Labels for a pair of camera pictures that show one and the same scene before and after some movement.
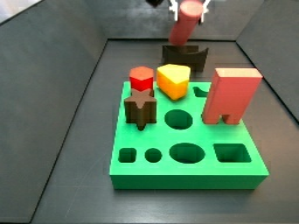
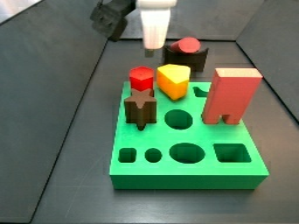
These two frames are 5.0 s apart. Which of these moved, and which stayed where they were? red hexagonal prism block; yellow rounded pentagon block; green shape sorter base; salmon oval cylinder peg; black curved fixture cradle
Moved: salmon oval cylinder peg
Stayed: green shape sorter base; black curved fixture cradle; yellow rounded pentagon block; red hexagonal prism block
